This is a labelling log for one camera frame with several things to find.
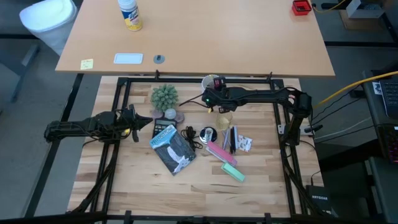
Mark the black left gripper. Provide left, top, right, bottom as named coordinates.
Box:
left=116, top=104, right=153, bottom=143

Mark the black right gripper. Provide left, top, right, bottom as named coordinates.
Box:
left=178, top=76, right=233, bottom=114

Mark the silver round lamp socket base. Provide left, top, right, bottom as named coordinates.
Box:
left=198, top=126, right=218, bottom=145

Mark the black calculator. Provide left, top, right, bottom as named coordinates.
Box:
left=151, top=118, right=177, bottom=139

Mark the white textured pen cup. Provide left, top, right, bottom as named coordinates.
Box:
left=201, top=73, right=219, bottom=93

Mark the green succulent in patterned pot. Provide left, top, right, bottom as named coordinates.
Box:
left=150, top=83, right=180, bottom=113

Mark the Yellowstone book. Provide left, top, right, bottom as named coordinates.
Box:
left=149, top=124, right=197, bottom=177

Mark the lilac pen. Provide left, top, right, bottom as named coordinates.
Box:
left=222, top=128, right=230, bottom=151

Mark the pink stapler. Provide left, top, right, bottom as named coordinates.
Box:
left=205, top=140, right=238, bottom=167

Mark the white rectangular label plate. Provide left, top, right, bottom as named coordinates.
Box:
left=113, top=53, right=144, bottom=65

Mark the patterned sticky note pad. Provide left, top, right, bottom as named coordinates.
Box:
left=238, top=134, right=253, bottom=152

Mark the light wood desk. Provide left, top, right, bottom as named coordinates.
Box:
left=55, top=0, right=336, bottom=78

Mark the mint green stapler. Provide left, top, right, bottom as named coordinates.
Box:
left=220, top=162, right=246, bottom=183

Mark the yellow sticky note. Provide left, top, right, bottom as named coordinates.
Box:
left=80, top=58, right=94, bottom=71

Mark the disinfectant wipes canister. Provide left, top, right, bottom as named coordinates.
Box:
left=117, top=0, right=144, bottom=32

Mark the white trash bin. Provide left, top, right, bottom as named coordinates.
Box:
left=18, top=0, right=78, bottom=57

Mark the red plastic box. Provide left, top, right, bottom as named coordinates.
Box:
left=291, top=0, right=312, bottom=16

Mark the black Netgear router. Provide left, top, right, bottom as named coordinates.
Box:
left=305, top=185, right=333, bottom=215

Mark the brown cardboard sheet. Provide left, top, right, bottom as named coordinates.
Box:
left=338, top=9, right=392, bottom=31

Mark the white box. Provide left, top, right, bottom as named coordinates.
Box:
left=345, top=0, right=385, bottom=19

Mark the black keyboard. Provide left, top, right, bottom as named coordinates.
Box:
left=379, top=77, right=398, bottom=119

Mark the backlit keyboard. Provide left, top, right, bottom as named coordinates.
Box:
left=377, top=124, right=398, bottom=164

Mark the black lamp cord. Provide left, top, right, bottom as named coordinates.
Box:
left=180, top=126, right=203, bottom=152

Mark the gold wire cup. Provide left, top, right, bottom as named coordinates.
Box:
left=216, top=111, right=234, bottom=131

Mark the black aluminium frame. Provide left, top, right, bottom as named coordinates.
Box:
left=24, top=70, right=336, bottom=224

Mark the black cable bundle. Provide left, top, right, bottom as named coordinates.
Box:
left=67, top=141, right=122, bottom=215
left=279, top=146, right=317, bottom=216

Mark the yellow cable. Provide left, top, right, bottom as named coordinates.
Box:
left=312, top=0, right=346, bottom=14
left=312, top=70, right=398, bottom=110

